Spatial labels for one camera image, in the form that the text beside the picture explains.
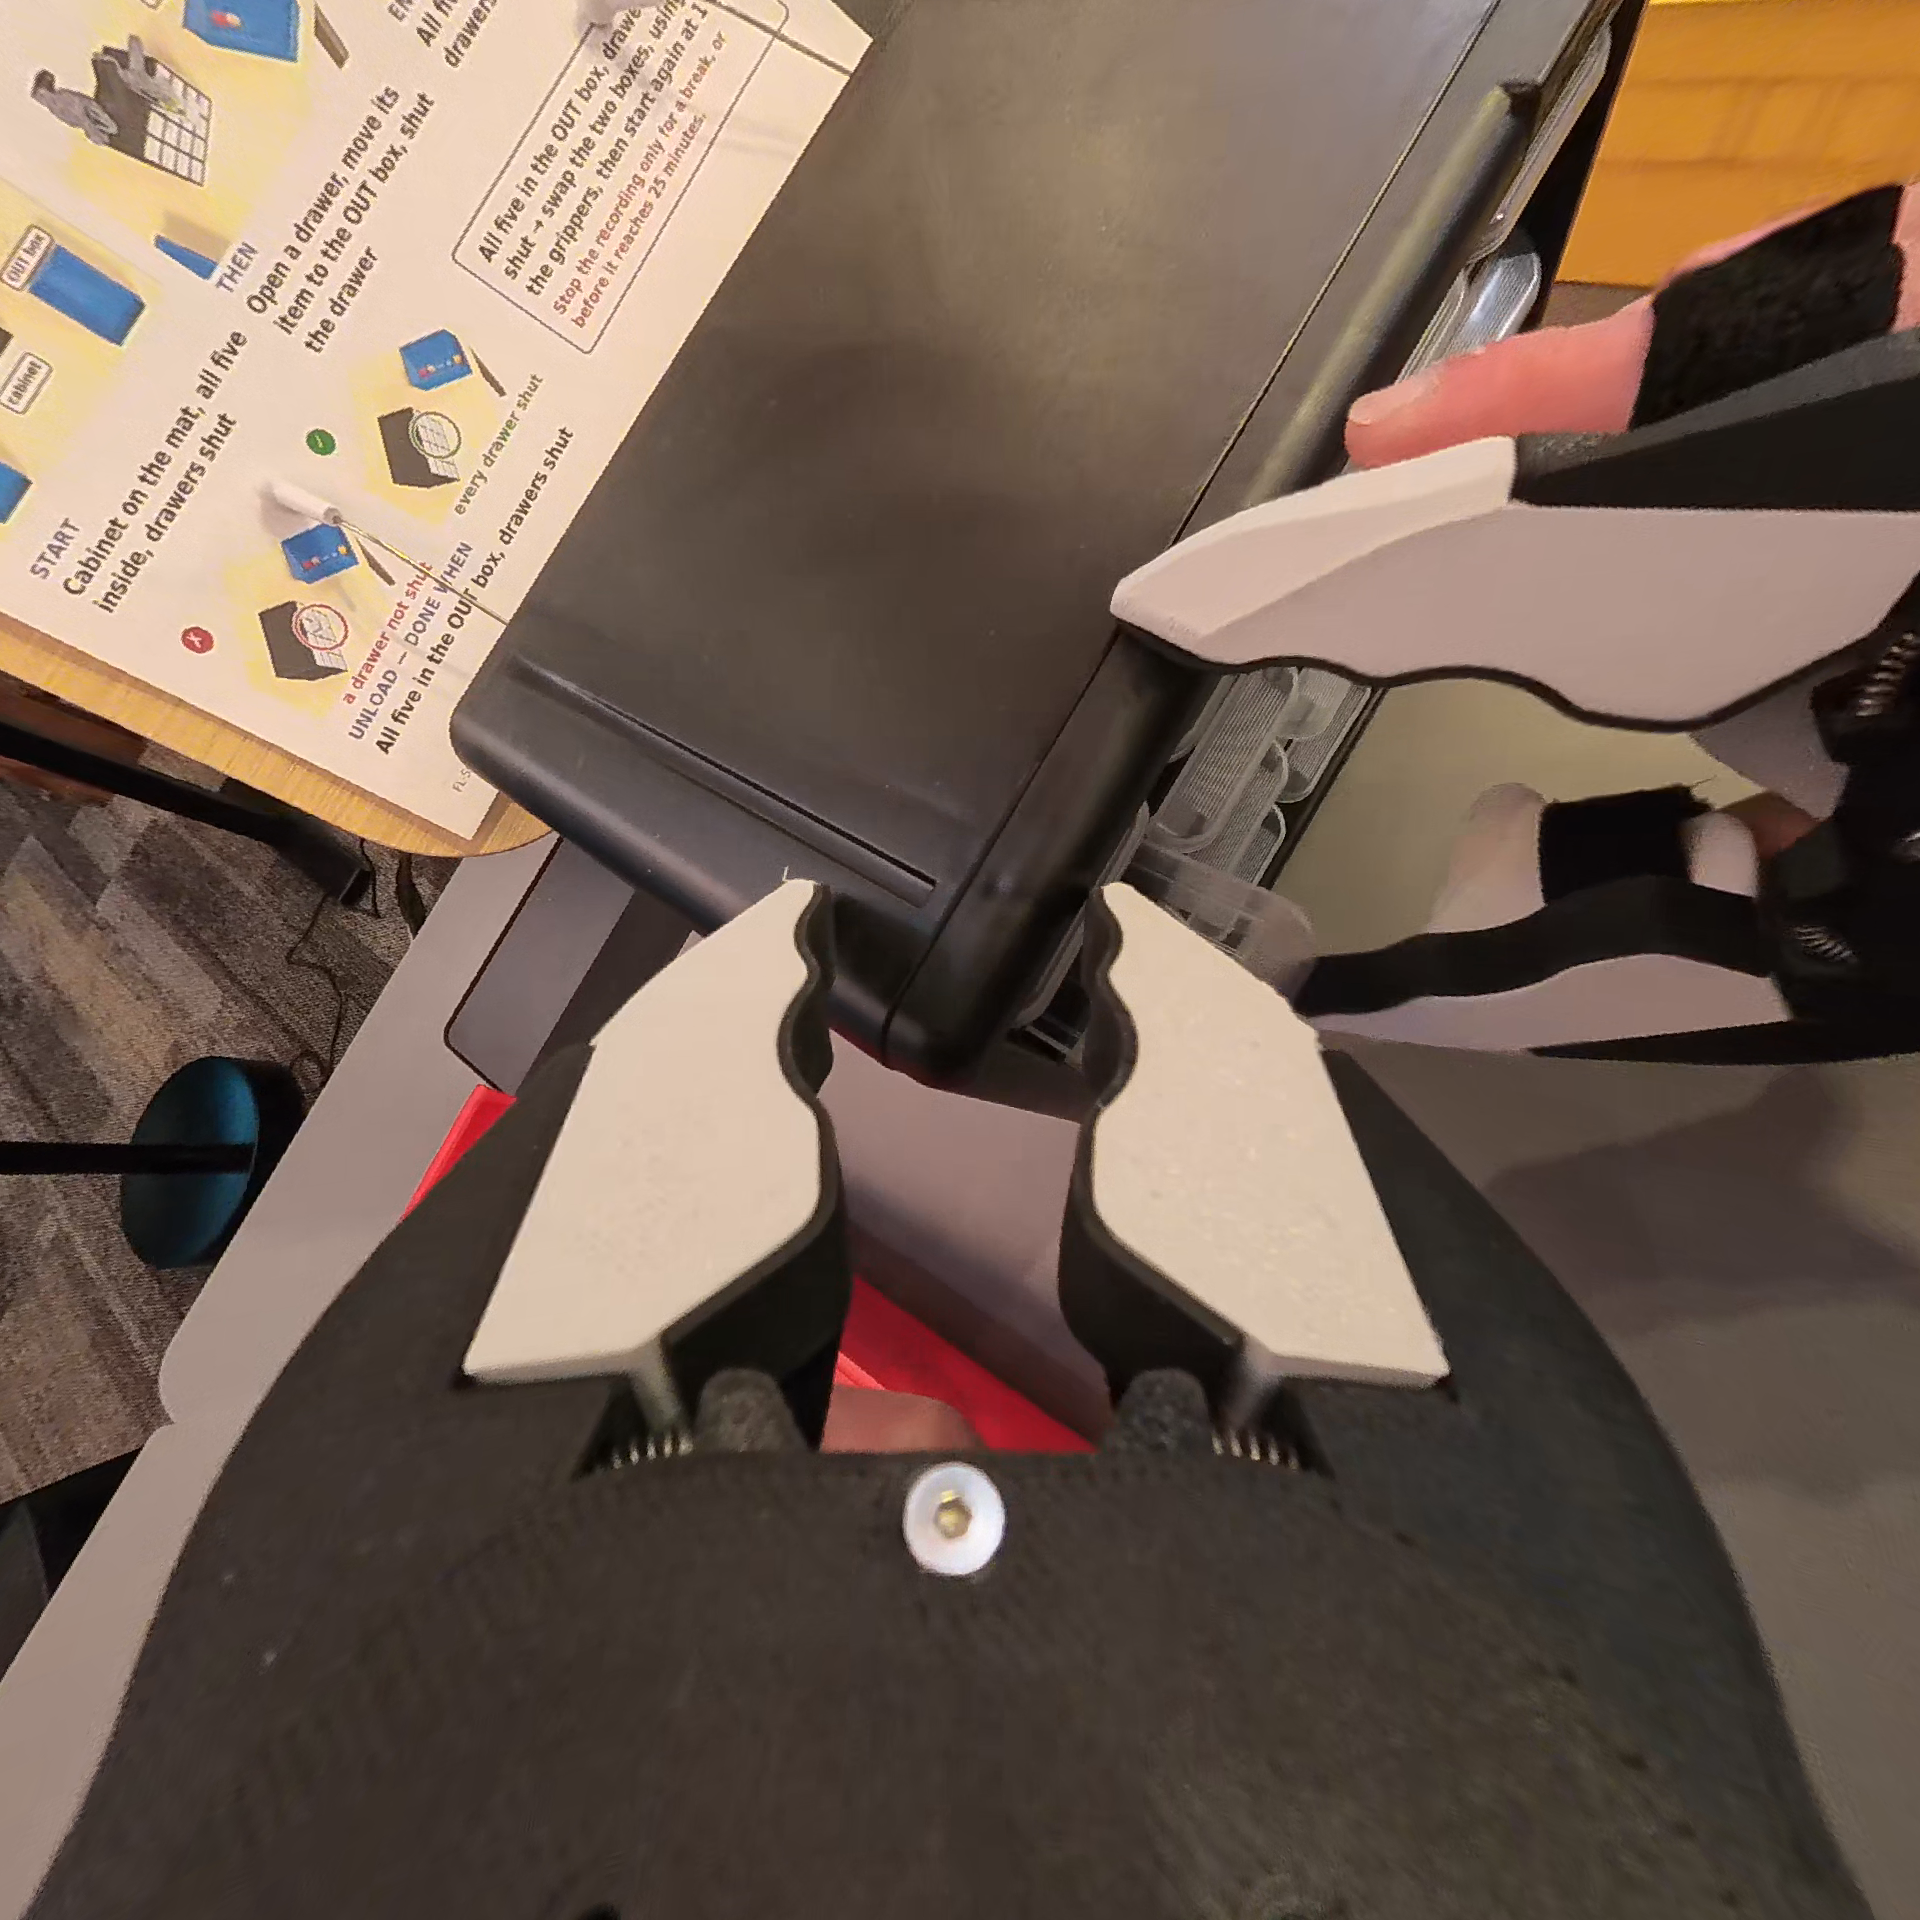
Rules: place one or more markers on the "set of clear-front drawers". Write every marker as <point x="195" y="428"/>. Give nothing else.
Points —
<point x="1243" y="781"/>

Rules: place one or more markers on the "printed instruction sheet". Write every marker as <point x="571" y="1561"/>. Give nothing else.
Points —
<point x="375" y="300"/>

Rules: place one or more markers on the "black drawer cabinet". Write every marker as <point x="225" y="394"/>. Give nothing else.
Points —
<point x="900" y="452"/>

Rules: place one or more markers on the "red box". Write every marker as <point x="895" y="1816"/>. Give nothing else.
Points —
<point x="931" y="1372"/>

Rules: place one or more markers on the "black frame bar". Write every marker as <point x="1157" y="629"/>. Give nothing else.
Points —
<point x="180" y="802"/>

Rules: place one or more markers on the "wooden table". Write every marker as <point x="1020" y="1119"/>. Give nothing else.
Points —
<point x="225" y="735"/>

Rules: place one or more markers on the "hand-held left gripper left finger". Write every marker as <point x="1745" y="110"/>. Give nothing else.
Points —
<point x="661" y="1172"/>

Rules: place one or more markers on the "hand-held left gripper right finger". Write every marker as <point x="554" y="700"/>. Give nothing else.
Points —
<point x="1243" y="1184"/>

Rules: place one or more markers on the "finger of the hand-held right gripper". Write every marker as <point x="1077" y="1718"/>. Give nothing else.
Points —
<point x="1500" y="586"/>
<point x="1469" y="1028"/>

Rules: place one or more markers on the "person's right hand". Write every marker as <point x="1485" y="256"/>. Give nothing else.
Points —
<point x="1500" y="390"/>

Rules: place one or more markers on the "blue round stand base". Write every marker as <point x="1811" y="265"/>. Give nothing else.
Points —
<point x="210" y="1162"/>

